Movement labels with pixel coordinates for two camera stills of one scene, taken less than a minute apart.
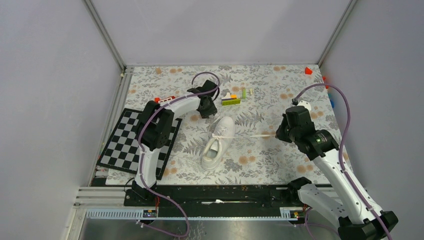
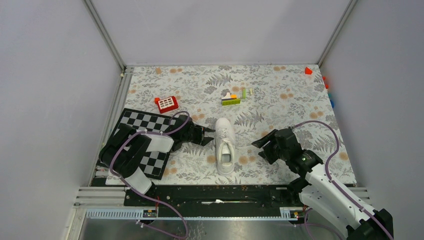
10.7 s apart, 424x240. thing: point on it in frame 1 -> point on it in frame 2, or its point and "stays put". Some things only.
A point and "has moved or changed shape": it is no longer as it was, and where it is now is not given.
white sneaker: x=222 y=134 has moved or changed shape
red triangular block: x=308 y=71 stays put
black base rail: x=222 y=198 stays put
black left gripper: x=212 y=110 -> x=200 y=139
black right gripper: x=280 y=133 -> x=266 y=153
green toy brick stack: x=230 y=99 stays put
